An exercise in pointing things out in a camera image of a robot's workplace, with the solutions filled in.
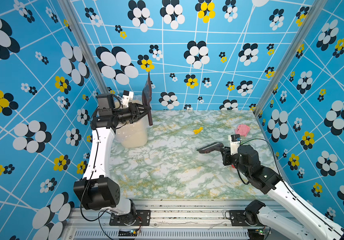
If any cartoon face hand brush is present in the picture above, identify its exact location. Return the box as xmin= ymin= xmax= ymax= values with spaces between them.
xmin=197 ymin=142 xmax=224 ymax=154

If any black dustpan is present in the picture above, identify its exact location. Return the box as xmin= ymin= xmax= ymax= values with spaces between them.
xmin=142 ymin=73 xmax=153 ymax=126

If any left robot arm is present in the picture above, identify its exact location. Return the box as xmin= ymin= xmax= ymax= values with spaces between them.
xmin=73 ymin=91 xmax=153 ymax=225

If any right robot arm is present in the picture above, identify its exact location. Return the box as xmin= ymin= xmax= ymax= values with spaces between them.
xmin=215 ymin=144 xmax=344 ymax=240

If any beige trash bin with liner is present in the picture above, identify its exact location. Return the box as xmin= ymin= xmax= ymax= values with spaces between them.
xmin=114 ymin=116 xmax=149 ymax=148

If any pink paper scrap right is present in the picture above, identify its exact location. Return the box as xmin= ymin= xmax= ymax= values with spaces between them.
xmin=235 ymin=124 xmax=250 ymax=137

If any yellow paper scrap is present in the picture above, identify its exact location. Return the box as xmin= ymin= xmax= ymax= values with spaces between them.
xmin=193 ymin=127 xmax=204 ymax=135

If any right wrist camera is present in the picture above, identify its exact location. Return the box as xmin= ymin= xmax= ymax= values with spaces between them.
xmin=229 ymin=134 xmax=241 ymax=156

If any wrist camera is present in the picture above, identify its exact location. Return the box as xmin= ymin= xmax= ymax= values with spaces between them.
xmin=121 ymin=91 xmax=134 ymax=108
xmin=229 ymin=134 xmax=241 ymax=156

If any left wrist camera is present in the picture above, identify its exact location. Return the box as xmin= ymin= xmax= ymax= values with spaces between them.
xmin=121 ymin=91 xmax=134 ymax=108

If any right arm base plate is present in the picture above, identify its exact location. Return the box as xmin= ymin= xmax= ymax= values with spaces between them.
xmin=225 ymin=210 xmax=264 ymax=228

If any aluminium frame rail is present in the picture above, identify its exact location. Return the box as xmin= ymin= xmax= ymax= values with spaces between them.
xmin=60 ymin=198 xmax=323 ymax=240

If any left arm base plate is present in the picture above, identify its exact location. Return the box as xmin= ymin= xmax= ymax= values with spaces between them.
xmin=110 ymin=210 xmax=151 ymax=227

